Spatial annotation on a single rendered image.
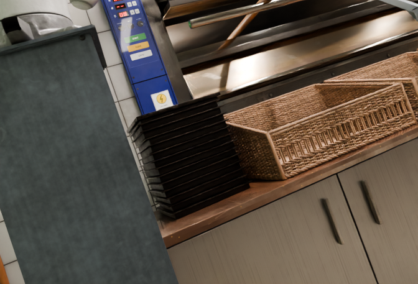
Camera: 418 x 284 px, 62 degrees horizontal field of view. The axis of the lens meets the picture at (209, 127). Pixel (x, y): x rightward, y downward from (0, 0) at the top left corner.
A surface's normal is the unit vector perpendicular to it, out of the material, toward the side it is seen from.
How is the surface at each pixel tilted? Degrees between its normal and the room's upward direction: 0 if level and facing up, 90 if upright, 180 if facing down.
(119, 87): 90
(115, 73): 90
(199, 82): 70
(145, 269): 90
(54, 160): 90
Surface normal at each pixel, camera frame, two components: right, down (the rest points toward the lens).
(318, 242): 0.26, -0.14
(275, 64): 0.13, -0.45
